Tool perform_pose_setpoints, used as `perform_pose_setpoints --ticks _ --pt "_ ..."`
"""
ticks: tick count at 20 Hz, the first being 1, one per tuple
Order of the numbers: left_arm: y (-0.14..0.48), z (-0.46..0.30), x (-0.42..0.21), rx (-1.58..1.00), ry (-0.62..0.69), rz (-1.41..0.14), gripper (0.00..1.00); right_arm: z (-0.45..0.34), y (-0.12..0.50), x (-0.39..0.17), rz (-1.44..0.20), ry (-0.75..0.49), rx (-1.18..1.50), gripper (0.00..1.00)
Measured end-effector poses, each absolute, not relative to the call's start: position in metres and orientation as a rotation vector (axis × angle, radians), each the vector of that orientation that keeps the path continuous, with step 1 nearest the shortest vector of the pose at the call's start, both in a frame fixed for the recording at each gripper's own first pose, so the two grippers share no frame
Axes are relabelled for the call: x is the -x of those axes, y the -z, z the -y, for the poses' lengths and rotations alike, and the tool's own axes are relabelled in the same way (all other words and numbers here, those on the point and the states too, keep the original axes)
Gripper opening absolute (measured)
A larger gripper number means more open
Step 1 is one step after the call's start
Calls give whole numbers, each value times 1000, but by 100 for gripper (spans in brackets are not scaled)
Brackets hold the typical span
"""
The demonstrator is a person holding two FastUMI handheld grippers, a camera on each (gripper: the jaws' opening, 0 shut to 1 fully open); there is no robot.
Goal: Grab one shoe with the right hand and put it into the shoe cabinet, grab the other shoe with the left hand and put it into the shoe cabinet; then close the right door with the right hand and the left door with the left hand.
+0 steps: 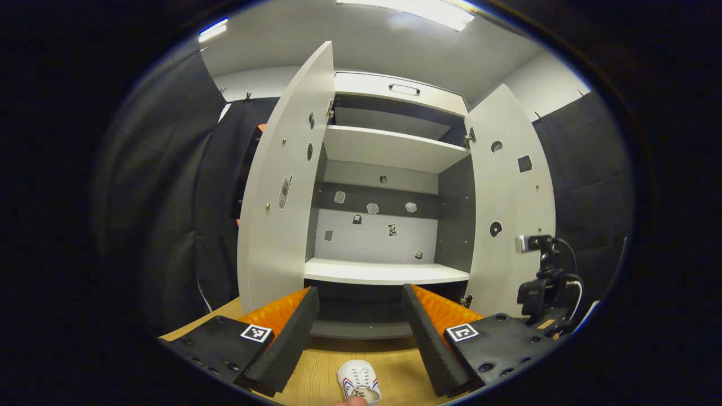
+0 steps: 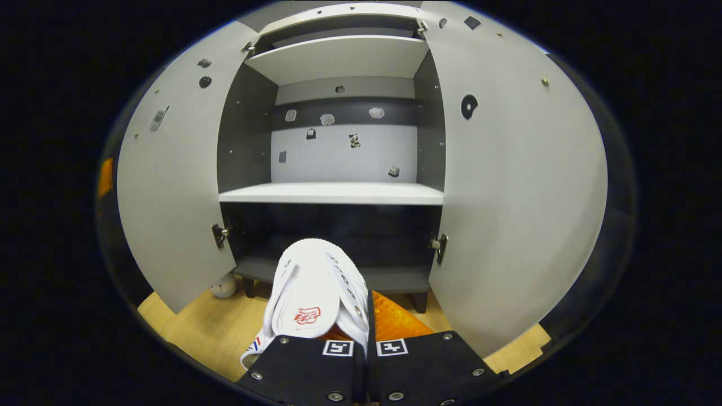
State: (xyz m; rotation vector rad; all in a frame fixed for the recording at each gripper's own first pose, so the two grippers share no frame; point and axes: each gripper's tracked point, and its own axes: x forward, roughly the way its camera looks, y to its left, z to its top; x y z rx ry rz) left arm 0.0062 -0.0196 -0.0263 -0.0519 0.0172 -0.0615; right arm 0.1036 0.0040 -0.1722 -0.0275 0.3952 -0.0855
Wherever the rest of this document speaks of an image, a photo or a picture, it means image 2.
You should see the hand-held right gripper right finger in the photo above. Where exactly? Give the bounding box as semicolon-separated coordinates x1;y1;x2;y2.
367;290;503;405

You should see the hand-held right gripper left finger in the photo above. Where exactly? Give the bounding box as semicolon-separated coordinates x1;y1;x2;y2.
236;334;367;405

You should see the white canvas shoe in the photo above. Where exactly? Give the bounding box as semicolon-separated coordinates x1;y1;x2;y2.
241;238;371;370

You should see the white cabinet door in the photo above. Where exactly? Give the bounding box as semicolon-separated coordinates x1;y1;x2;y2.
417;1;609;359
117;21;261;314

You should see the small white round figurine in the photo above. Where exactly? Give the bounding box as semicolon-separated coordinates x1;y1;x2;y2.
210;273;237;298

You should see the black backdrop cloth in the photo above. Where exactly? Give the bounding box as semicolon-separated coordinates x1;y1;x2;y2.
96;54;638;361

